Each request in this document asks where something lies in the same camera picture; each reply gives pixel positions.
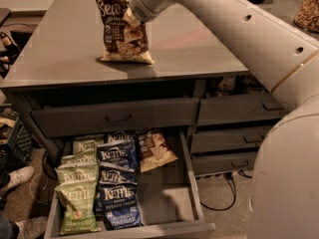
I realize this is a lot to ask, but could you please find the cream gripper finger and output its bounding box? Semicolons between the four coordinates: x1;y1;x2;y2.
124;8;141;27

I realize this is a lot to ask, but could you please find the grey middle right drawer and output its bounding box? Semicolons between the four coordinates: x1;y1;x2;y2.
190;125;271;153

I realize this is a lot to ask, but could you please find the back blue chip bag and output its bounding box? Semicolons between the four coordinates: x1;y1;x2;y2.
106;131;134;143

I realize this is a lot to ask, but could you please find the grey cabinet counter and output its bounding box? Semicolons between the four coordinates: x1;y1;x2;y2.
0;0;319;177

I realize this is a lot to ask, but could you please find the black power cable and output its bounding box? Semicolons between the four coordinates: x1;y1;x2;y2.
198;169;253;213

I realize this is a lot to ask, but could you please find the black plastic crate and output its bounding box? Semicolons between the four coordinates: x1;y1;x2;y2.
0;109;35;168

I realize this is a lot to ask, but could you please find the brown sea salt chip bag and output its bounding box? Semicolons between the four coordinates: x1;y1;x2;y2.
96;0;154;65

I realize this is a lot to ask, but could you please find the back green chip bag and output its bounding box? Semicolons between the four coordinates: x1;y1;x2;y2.
73;134;105;154

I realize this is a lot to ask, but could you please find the glass jar of nuts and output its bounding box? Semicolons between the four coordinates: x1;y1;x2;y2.
294;0;319;33

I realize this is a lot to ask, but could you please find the front green jalapeno chip bag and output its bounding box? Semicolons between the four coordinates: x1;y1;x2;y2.
55;179;101;235

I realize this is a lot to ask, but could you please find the grey bottom right drawer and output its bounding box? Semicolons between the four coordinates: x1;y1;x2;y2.
191;151;256;176

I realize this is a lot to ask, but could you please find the front blue vinegar chip bag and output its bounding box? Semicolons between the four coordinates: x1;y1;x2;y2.
99;183;142;230

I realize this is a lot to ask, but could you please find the open grey middle drawer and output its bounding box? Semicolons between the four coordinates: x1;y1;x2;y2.
44;128;215;239

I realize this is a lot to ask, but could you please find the grey top left drawer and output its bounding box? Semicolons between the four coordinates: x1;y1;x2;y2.
31;98;198;137

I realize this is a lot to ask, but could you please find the grey top right drawer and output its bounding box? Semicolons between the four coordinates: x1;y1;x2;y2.
197;93;286;126

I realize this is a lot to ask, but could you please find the white sneaker lower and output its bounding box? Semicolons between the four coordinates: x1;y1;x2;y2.
15;216;48;239

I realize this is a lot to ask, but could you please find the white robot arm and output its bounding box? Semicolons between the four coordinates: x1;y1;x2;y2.
129;0;319;239

